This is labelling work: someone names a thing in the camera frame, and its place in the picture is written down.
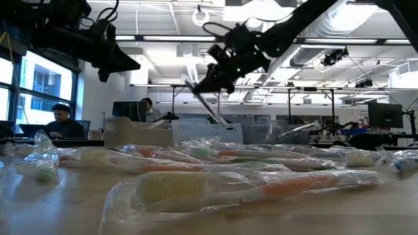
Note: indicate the long ceiling light strip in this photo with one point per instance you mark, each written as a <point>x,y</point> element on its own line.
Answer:
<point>179,38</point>

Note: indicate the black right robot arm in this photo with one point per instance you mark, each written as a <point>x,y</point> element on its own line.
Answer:
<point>294,23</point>

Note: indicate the black laptop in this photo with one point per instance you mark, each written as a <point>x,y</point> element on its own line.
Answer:
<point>31,130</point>

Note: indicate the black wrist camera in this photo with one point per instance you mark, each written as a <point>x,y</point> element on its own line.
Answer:
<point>241,36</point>
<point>98,31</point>

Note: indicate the dark desk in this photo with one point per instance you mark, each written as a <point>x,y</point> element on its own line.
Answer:
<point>81,142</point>

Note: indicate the grey translucent plastic bin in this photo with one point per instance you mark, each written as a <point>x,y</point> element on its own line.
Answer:
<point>258,132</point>

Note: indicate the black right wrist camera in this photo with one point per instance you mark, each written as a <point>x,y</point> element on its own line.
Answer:
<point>241,36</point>

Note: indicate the black monitor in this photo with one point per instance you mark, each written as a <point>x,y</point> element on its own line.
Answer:
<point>385,115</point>
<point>129,111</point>

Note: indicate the large window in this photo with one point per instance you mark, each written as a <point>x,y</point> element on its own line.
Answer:
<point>45,94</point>

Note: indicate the black chair back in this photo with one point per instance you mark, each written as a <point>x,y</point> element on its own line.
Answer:
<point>365,140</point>

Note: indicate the black background robot arm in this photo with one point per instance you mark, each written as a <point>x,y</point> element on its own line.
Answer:
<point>341,125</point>

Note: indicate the white plastic bin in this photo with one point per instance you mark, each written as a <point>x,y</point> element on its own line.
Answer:
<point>130,132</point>

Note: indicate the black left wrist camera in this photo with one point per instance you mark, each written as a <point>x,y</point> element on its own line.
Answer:
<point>98,31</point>

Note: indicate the clear plastic bin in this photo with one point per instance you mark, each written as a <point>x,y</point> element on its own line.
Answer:
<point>209,134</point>

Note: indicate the seated person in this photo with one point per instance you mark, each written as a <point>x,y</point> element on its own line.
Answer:
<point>63,125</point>

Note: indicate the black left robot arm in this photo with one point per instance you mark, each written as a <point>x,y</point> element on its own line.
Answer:
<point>39,19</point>

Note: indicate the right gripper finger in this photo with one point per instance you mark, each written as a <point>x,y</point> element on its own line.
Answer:
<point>209,85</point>
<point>227,87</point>

